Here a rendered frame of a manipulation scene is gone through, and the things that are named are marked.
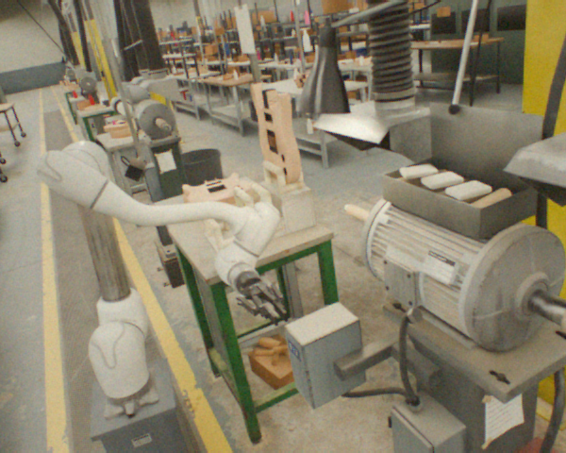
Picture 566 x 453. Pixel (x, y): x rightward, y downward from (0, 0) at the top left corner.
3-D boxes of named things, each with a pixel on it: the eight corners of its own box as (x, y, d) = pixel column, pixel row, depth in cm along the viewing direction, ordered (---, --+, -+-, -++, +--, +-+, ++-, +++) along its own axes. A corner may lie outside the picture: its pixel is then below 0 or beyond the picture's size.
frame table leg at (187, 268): (224, 376, 265) (185, 234, 228) (215, 379, 263) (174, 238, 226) (221, 370, 270) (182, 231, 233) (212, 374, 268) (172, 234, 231)
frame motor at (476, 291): (573, 328, 96) (587, 215, 85) (477, 386, 86) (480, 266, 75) (433, 258, 130) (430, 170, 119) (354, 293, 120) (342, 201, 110)
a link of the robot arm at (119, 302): (104, 363, 166) (112, 327, 185) (150, 355, 168) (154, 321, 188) (41, 152, 135) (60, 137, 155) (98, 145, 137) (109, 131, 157)
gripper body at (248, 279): (261, 288, 146) (274, 301, 139) (237, 297, 143) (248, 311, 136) (258, 267, 143) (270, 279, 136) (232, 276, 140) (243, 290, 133)
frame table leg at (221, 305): (263, 442, 219) (223, 279, 182) (253, 447, 217) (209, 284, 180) (258, 434, 224) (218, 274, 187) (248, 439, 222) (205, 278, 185)
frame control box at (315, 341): (422, 425, 111) (418, 339, 100) (347, 470, 103) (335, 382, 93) (362, 368, 131) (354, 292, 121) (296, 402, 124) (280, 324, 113)
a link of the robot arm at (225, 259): (218, 282, 145) (241, 247, 145) (203, 264, 158) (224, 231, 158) (244, 295, 151) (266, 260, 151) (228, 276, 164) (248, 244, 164)
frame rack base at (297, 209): (317, 225, 208) (312, 189, 200) (286, 235, 203) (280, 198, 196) (291, 207, 231) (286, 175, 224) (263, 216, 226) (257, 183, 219)
